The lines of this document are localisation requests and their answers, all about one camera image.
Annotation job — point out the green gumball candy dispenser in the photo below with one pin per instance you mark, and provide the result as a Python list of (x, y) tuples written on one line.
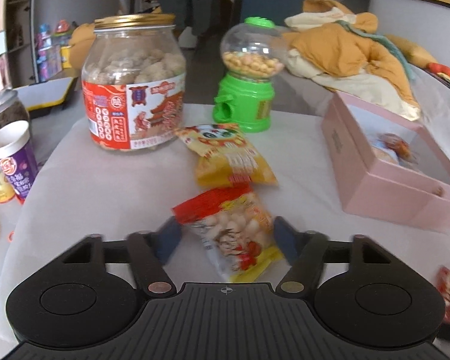
[(253, 53)]

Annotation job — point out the yellow panda snack bag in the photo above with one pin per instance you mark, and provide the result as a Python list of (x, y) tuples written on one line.
[(226, 156)]

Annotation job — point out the glass jar with dark contents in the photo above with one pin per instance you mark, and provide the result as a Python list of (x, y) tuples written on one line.
[(11, 108)]

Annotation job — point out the large snack jar gold lid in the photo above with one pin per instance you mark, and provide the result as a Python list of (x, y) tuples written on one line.
[(133, 82)]

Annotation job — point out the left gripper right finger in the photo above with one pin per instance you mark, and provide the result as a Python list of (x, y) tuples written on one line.
[(305, 253)]

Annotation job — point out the red yellow peanut packet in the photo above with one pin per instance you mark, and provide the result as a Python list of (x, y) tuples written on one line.
[(235, 229)]

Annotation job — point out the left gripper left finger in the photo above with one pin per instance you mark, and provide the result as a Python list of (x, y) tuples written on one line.
[(148, 253)]

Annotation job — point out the yellow pillow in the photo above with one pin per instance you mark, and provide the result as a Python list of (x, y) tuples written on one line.
[(413, 52)]

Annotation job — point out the dark blue cabinet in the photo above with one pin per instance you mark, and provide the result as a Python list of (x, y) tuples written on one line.
[(275, 10)]

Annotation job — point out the yellow edged tray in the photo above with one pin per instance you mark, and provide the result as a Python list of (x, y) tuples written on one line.
[(39, 99)]

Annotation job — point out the orange and cream quilt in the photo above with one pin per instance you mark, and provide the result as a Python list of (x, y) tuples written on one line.
[(342, 51)]

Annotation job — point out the white tablecloth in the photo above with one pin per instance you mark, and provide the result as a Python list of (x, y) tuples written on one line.
[(85, 190)]

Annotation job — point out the round bun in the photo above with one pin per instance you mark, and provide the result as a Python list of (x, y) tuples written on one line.
[(391, 148)]

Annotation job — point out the purple paper cup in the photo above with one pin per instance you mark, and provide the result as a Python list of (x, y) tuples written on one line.
[(17, 157)]

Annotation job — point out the pink gift box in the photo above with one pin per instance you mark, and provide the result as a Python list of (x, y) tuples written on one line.
[(416, 195)]

